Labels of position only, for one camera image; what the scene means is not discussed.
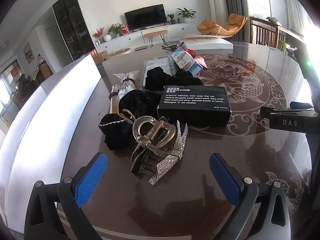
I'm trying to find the black velvet bow with chain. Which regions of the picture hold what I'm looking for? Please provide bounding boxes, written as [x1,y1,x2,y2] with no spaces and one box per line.
[98,109,136,151]

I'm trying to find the black odor removing bar box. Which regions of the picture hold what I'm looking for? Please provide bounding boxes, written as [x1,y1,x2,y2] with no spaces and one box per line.
[157,86,232,128]

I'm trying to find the rhinestone gold hair claw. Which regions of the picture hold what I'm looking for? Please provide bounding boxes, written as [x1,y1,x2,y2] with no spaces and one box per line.
[131,116,189,186]

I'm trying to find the blue white product box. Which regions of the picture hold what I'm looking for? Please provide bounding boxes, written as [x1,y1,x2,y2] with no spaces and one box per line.
[171,47,203,77]

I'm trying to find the gold cosmetic tube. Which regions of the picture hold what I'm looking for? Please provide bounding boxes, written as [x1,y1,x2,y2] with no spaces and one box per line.
[109,84,120,114]

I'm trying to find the black velvet scrunchie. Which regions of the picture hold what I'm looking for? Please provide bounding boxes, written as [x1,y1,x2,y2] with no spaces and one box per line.
[119,89,161,122]

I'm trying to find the bagged bamboo sticks bundle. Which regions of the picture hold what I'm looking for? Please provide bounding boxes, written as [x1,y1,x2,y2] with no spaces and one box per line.
[114,70,139,101]

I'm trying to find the red packet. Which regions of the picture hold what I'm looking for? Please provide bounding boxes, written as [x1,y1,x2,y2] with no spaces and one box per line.
[185,48,208,68]

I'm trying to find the clear plastic zip bag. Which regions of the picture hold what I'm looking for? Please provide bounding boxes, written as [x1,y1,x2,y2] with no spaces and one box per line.
[141,56,176,88]

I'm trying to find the white storage box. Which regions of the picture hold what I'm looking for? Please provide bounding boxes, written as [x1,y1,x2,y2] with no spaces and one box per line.
[1,55,101,233]

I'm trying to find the wooden side table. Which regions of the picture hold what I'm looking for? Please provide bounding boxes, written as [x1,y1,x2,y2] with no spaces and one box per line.
[277,26,306,52]

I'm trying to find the orange lounge chair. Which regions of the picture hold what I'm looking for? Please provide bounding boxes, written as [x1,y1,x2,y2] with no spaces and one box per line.
[197,13,248,37]

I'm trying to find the seated person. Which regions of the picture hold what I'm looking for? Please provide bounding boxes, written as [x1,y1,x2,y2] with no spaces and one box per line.
[18,74,34,99]

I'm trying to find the grey curtain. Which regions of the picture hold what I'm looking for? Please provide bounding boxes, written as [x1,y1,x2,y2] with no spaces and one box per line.
[222,0,250,25]

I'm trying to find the green potted plant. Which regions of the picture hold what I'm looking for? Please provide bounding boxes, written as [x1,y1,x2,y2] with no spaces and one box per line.
[177,8,197,23]

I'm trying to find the small potted plant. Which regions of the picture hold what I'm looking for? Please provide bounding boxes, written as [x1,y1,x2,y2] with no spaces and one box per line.
[168,14,176,24]

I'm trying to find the cardboard box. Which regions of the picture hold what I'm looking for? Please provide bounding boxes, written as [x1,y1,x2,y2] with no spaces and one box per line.
[93,51,108,64]

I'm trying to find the wooden bench stool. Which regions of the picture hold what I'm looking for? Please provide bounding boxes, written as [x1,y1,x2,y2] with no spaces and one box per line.
[143,30,168,48]

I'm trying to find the black flat television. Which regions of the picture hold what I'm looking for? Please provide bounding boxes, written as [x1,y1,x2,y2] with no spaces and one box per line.
[124,4,167,31]

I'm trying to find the red flower vase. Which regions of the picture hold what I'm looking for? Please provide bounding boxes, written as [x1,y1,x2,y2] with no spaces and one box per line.
[92,27,105,44]

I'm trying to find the white tv cabinet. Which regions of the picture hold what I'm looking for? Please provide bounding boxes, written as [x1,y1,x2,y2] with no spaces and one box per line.
[95,23,197,54]

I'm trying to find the leafy plant beside vase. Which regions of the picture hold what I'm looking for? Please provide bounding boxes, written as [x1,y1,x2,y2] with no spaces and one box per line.
[107,23,122,38]

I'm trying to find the black display cabinet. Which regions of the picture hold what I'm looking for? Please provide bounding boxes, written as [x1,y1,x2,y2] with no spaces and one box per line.
[53,0,95,61]

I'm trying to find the framed wall picture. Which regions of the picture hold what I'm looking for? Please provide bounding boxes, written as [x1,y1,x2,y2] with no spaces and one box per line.
[23,42,35,64]

